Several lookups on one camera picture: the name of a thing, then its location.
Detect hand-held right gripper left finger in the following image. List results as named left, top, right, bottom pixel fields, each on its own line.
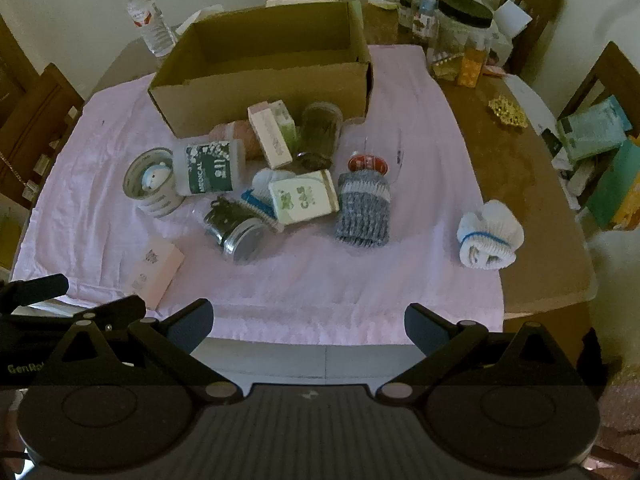
left=35, top=299, right=241, bottom=406

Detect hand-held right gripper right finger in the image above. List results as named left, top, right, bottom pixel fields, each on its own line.
left=376, top=302, right=586, bottom=405

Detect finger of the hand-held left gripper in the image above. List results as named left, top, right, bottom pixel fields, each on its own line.
left=70, top=295, right=147, bottom=333
left=0, top=274, right=70, bottom=313

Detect pink card box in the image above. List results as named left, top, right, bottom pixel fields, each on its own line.
left=130, top=241, right=185, bottom=310

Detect glass jar with metal lid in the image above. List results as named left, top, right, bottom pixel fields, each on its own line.
left=202, top=197, right=271, bottom=265

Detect white glove with blue stripe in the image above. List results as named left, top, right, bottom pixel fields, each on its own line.
left=457, top=199, right=525, bottom=271

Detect grey knit sleeve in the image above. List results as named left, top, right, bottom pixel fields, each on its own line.
left=333, top=172, right=391, bottom=247

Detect green and white tissue pack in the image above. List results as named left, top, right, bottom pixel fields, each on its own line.
left=268, top=170, right=340, bottom=225

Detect clear container with red lid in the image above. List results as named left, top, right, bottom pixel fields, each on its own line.
left=347, top=130, right=405, bottom=182

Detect pink knit roll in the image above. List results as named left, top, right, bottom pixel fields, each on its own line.
left=209, top=120, right=262, bottom=161

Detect wooden desktop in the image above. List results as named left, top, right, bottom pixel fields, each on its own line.
left=90, top=2, right=601, bottom=333

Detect white paper on desktop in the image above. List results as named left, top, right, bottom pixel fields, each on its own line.
left=504, top=75, right=562, bottom=134

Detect pink table cloth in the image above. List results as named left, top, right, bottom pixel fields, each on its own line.
left=10, top=44, right=506, bottom=346

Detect white fluffy cloth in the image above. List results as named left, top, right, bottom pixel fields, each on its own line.
left=584, top=227, right=640, bottom=387

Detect pink and white carton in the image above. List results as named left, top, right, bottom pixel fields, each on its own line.
left=247, top=102, right=294, bottom=170

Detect green and white carton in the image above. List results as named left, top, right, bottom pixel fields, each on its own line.
left=270, top=100, right=298, bottom=147

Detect dark tea jar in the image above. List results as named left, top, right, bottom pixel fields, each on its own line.
left=296, top=101, right=344, bottom=171

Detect gold filigree coaster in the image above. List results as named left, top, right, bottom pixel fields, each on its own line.
left=488, top=96, right=526, bottom=129

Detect teal cardboard box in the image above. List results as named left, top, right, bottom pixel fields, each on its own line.
left=584, top=137, right=640, bottom=231

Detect green plastic packet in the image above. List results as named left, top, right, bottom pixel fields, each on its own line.
left=542, top=97, right=634, bottom=162

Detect orange blister pack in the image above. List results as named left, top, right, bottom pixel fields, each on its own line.
left=456, top=52, right=487, bottom=89

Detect pill blister strip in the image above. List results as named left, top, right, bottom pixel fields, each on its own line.
left=432, top=56, right=463, bottom=80

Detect clear plastic water bottle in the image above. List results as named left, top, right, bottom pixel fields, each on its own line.
left=125, top=0, right=177, bottom=57

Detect clear plastic bag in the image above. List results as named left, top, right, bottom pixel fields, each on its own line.
left=487, top=25, right=514, bottom=67

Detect large jar with black lid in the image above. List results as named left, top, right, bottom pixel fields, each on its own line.
left=427, top=0, right=495, bottom=68

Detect white paper sheet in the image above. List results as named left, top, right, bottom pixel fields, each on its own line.
left=492, top=0, right=534, bottom=37

